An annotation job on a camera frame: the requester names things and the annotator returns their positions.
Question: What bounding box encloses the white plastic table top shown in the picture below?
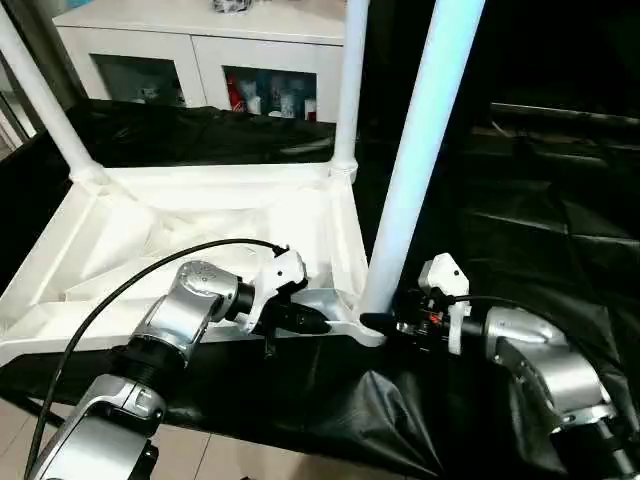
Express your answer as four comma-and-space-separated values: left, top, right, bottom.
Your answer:
0, 160, 389, 367

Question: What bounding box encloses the white plastic table leg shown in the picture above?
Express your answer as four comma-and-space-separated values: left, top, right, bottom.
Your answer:
0, 5, 108, 187
358, 0, 488, 319
330, 0, 372, 181

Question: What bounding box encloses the black table mat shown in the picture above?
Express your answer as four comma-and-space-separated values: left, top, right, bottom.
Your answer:
0, 98, 640, 479

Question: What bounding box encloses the silver metal rod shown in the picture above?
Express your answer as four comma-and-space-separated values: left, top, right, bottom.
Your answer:
490, 100, 640, 127

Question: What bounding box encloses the white glass-door cabinet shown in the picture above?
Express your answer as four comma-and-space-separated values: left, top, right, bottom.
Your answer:
52, 0, 351, 123

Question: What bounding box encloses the black fabric backdrop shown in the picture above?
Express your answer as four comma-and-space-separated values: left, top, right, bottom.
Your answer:
358, 0, 640, 116

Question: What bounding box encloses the grey curtain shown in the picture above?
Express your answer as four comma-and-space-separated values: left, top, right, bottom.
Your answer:
10, 0, 89, 123

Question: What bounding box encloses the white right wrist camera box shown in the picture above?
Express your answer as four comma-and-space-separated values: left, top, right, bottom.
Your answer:
417, 253, 472, 357

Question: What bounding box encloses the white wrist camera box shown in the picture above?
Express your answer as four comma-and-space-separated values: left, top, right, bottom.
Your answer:
417, 253, 472, 357
246, 248, 310, 337

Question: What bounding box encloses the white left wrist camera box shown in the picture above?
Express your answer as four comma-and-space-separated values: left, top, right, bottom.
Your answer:
246, 248, 310, 337

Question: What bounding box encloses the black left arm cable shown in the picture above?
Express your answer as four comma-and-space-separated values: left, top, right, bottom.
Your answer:
24, 238, 293, 477

